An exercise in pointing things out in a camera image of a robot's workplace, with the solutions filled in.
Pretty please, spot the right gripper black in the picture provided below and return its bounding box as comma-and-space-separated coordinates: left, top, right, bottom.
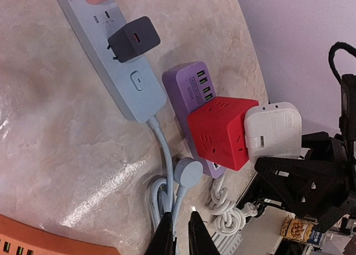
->
255, 132, 355, 233

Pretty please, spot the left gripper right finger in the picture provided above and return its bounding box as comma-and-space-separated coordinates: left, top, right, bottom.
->
188, 211, 220, 255

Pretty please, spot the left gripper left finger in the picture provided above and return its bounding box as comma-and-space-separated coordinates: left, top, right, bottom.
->
144, 212, 175, 255

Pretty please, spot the white plug adapter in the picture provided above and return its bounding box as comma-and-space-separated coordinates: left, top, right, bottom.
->
244, 102, 302, 163

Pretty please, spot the red cube socket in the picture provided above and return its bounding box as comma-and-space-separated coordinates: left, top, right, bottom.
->
187, 96, 259, 171

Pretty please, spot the orange power strip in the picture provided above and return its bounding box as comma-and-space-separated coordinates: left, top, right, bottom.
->
1, 215, 119, 255

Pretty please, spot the purple power strip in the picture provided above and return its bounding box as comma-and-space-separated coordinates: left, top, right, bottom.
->
162, 61, 226, 179

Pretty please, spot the light blue power strip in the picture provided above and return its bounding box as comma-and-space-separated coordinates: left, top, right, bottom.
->
57, 0, 167, 123

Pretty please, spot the dark grey charger plug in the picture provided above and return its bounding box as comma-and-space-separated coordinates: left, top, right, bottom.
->
108, 16, 161, 63

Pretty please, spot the snack packet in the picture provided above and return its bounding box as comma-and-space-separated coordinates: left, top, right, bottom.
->
280, 217, 323, 245

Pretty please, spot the white cable of purple strip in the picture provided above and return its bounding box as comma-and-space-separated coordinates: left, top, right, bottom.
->
205, 174, 264, 235

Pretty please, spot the light blue cable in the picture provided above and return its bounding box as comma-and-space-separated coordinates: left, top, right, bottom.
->
146, 115, 204, 255

